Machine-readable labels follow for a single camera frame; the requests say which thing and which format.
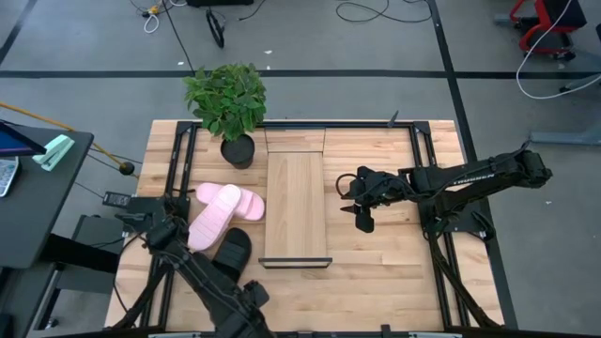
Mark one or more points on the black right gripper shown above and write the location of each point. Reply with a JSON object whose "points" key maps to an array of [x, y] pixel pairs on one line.
{"points": [[380, 188]]}

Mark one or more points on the black round knob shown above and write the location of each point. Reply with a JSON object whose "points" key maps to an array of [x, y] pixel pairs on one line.
{"points": [[127, 168]]}

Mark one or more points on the black aluminium rig frame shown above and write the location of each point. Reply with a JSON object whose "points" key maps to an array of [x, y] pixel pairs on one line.
{"points": [[357, 125]]}

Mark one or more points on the grey table base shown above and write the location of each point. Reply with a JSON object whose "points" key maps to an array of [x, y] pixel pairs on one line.
{"points": [[563, 137]]}

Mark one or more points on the white calculator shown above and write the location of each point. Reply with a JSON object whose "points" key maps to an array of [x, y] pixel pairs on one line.
{"points": [[7, 176]]}

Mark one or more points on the black-framed wooden shelf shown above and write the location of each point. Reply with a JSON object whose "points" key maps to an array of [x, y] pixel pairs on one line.
{"points": [[296, 202]]}

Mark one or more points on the black computer box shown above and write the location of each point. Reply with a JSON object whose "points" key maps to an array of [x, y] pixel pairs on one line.
{"points": [[94, 235]]}

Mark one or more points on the small black bracket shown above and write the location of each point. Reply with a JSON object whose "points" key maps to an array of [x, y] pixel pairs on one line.
{"points": [[393, 121]]}

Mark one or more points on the black slide sandal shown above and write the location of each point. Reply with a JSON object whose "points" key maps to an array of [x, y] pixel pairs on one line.
{"points": [[232, 251]]}

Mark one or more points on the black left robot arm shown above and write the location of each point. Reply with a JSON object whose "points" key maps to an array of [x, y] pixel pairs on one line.
{"points": [[197, 272]]}

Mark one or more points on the mint green stapler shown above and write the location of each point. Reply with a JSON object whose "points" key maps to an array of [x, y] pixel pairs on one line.
{"points": [[54, 152]]}

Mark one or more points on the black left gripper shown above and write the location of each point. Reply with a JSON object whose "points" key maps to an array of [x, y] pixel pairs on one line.
{"points": [[244, 324]]}

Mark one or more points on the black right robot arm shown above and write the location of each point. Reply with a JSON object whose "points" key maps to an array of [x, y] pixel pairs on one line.
{"points": [[469, 180]]}

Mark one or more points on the red cart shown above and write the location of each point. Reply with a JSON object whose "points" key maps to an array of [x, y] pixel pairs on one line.
{"points": [[544, 19]]}

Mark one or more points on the black side desk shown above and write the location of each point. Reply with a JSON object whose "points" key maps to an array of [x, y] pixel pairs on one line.
{"points": [[42, 211]]}

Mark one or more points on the green potted plant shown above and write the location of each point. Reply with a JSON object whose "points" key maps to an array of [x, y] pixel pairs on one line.
{"points": [[227, 101]]}

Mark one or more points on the black power adapter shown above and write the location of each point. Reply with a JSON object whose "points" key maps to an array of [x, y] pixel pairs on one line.
{"points": [[117, 199]]}

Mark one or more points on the black monitor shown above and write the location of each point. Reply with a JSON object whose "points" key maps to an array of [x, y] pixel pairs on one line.
{"points": [[14, 143]]}

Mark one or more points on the pink slide sandal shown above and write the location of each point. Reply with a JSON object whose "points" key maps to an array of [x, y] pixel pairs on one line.
{"points": [[213, 220], [253, 209]]}

